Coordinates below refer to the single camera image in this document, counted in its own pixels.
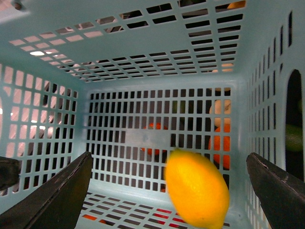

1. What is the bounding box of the large orange tangerine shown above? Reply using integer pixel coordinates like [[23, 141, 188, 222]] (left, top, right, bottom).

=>
[[208, 135, 231, 170]]

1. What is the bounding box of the white apple with stem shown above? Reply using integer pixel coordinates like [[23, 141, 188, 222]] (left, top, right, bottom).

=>
[[209, 99, 231, 127]]

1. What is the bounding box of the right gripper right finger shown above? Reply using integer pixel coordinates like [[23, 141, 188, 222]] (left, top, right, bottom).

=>
[[246, 153, 305, 229]]

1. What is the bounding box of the light blue shopping basket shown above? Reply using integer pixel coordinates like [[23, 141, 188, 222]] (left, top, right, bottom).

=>
[[0, 0, 305, 229]]

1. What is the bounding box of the yellow lemon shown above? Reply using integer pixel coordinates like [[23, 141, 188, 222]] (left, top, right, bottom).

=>
[[164, 149, 230, 229]]

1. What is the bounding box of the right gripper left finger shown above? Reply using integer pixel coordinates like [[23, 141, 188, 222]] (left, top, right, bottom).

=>
[[0, 152, 92, 229]]

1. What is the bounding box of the orange persimmon green leaf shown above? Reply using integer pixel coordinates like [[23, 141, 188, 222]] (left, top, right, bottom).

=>
[[140, 123, 168, 156]]

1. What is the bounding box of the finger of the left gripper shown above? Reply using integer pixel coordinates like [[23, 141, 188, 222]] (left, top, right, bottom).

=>
[[0, 156, 20, 191]]

